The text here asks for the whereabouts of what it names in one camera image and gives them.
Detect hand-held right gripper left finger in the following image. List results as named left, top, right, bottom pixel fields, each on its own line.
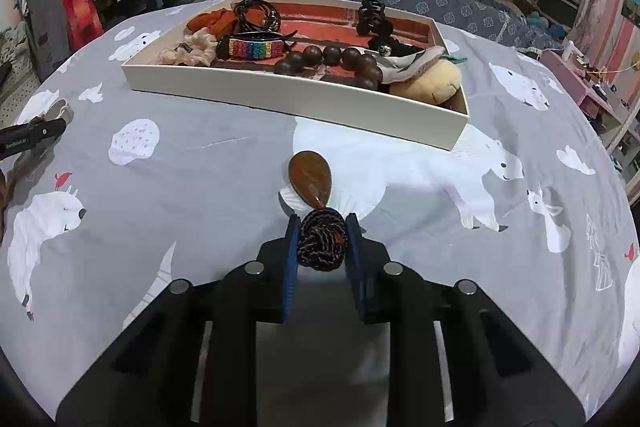
left=55, top=213, right=303, bottom=427

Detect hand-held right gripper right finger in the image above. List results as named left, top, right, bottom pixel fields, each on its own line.
left=345, top=213, right=586, bottom=427

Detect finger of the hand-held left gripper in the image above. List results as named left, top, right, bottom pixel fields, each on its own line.
left=27, top=117, right=68, bottom=144

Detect wooden pendant with knotted cord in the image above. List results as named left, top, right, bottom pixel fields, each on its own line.
left=287, top=150, right=349, bottom=269

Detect white tray with brick pattern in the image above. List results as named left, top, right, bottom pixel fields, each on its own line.
left=121, top=0, right=471, bottom=152

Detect orange scrunchie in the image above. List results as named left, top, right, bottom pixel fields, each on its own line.
left=187, top=9, right=251, bottom=39

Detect brown wooden bead bracelet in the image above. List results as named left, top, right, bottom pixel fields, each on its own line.
left=273, top=46, right=384, bottom=94

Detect rainbow striped bracelet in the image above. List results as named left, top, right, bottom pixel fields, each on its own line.
left=216, top=34, right=286, bottom=62

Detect black hair tie silver bead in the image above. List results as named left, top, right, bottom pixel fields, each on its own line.
left=367, top=37, right=426, bottom=60

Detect black hair ties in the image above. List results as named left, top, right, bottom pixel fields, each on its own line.
left=232, top=0, right=284, bottom=33

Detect black claw hair clip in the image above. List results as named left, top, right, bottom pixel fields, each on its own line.
left=355, top=0, right=390, bottom=37

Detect beige scrunchie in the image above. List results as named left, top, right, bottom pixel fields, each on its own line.
left=159, top=32, right=220, bottom=68

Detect yellow plush toy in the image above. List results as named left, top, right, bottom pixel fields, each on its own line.
left=389, top=59, right=463, bottom=107

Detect pink shelf unit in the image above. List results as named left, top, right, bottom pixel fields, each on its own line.
left=542, top=48, right=640, bottom=148

